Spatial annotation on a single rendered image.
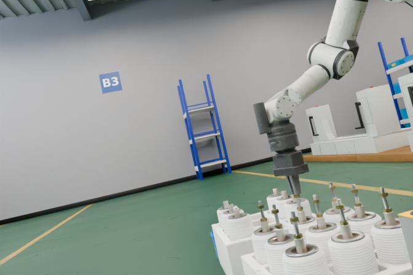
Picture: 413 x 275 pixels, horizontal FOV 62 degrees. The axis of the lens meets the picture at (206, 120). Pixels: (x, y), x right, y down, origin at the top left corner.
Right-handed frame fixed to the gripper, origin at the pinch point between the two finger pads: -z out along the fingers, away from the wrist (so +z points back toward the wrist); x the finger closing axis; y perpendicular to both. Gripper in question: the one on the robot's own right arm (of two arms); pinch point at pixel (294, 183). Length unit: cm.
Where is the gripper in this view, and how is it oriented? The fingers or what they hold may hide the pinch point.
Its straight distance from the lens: 109.3
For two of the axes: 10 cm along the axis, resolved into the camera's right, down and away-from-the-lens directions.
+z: -2.2, -9.7, 0.9
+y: 8.2, -1.4, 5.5
